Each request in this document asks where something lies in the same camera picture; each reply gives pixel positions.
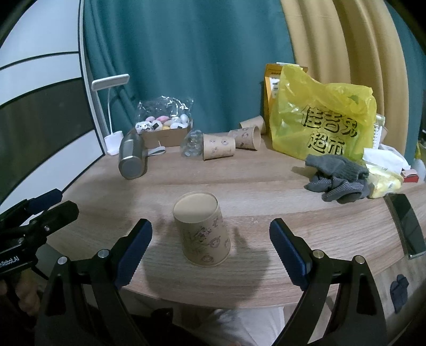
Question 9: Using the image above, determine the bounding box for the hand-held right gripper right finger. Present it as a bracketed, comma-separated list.
[269, 218, 396, 346]

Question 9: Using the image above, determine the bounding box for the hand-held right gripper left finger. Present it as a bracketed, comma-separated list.
[35, 219, 153, 346]

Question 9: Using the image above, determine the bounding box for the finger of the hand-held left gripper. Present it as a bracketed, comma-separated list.
[28, 200, 80, 237]
[0, 188, 63, 227]

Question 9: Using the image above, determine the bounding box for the printed brown paper cup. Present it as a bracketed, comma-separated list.
[172, 191, 231, 267]
[202, 133, 236, 162]
[229, 126, 262, 149]
[239, 115, 267, 134]

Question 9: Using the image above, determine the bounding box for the person's left hand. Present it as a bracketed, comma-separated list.
[0, 278, 42, 316]

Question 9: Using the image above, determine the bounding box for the grey knit glove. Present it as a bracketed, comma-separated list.
[305, 154, 369, 182]
[304, 176, 371, 203]

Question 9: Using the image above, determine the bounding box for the steel thermos bottle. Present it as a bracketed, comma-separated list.
[118, 129, 149, 180]

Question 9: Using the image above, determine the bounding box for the dark slipper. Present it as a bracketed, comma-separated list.
[389, 273, 410, 313]

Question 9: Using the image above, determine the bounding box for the cardboard box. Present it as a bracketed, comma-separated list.
[135, 121, 194, 148]

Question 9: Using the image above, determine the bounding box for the yellow tissue packet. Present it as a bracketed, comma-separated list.
[366, 166, 405, 199]

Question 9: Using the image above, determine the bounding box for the black smartphone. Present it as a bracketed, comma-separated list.
[384, 192, 426, 259]

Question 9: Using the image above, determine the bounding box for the small clear bag of beads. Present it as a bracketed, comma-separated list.
[180, 130, 204, 158]

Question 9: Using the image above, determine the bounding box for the white desk lamp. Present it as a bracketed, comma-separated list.
[91, 74, 130, 156]

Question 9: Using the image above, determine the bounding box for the pile of small toys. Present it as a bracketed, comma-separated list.
[136, 115, 191, 133]

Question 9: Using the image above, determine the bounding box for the white crumpled paper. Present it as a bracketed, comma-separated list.
[361, 144, 411, 174]

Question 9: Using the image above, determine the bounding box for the yellow plastic shopping bag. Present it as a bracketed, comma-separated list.
[269, 64, 377, 161]

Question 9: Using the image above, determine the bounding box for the clear plastic bag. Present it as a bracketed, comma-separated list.
[136, 96, 194, 124]

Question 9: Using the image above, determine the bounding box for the spiral notebook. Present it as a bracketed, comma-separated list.
[371, 113, 387, 150]

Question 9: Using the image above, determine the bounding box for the orange carton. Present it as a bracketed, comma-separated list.
[264, 63, 308, 125]

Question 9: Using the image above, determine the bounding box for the teal curtain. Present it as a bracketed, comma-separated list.
[80, 0, 297, 160]

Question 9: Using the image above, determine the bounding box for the yellow curtain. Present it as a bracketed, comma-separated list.
[280, 0, 409, 149]

